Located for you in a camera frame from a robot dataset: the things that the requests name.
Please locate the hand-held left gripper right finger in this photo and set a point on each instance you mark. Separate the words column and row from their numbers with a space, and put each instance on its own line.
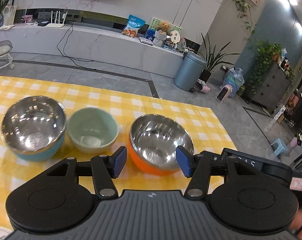
column 184, row 163

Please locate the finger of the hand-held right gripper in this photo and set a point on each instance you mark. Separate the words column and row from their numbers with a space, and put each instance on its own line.
column 213, row 156

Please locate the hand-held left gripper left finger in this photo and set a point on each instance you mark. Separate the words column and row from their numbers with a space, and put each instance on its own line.
column 119, row 162

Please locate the orange steel bowl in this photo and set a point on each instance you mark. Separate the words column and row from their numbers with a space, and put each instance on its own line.
column 156, row 140

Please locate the green ceramic bowl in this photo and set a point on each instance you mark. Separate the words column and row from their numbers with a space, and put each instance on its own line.
column 91, row 130

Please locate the blue steel bowl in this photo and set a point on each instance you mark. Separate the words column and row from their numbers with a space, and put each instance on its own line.
column 33, row 127

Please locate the person's right forearm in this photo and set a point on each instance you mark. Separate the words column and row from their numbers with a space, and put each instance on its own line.
column 300, row 222

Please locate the small blue plastic stool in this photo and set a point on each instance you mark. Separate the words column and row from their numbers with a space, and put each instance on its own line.
column 280, row 147

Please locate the smartphone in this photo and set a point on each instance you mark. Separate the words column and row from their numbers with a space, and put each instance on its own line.
column 299, row 183

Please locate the pink small heater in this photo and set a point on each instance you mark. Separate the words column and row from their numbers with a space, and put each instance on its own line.
column 224, row 93

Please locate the yellow checked tablecloth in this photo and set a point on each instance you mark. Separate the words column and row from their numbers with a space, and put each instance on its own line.
column 103, row 97

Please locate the grey drawer cabinet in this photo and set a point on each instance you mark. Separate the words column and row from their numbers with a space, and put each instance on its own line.
column 273, row 87

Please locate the blue metal trash can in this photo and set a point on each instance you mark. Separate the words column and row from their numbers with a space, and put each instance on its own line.
column 189, row 72

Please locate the long leaf potted plant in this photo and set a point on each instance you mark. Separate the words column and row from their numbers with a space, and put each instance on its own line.
column 213, row 60

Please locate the bushy green plant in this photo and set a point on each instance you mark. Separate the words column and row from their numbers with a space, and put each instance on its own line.
column 264, row 55

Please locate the marble television cabinet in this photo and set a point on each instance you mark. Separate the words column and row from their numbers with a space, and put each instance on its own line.
column 103, row 45

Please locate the flat laptop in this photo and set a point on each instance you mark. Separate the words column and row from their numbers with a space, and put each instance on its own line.
column 146, row 41

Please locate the round paper fan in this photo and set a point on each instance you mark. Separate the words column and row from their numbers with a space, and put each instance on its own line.
column 176, row 36

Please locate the blue snack bag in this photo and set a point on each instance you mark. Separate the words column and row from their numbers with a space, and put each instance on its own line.
column 132, row 27

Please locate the brown teddy bear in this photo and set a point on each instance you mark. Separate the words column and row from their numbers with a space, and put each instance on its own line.
column 163, row 28

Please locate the green picture board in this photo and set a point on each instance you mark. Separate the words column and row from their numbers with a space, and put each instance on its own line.
column 153, row 25

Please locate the white router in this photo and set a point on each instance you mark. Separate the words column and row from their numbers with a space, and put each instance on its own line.
column 55, row 25

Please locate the hanging vine plant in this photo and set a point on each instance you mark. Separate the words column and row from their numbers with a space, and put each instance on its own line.
column 243, row 7

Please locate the black set-top box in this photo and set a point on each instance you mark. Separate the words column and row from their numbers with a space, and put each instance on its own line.
column 43, row 24

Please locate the small round stool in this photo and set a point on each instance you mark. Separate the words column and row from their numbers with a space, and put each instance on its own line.
column 1, row 52

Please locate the pink photo frame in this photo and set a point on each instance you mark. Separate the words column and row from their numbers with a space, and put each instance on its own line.
column 27, row 18

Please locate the spoon picture frame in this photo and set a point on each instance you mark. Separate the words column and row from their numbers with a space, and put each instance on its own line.
column 10, row 13

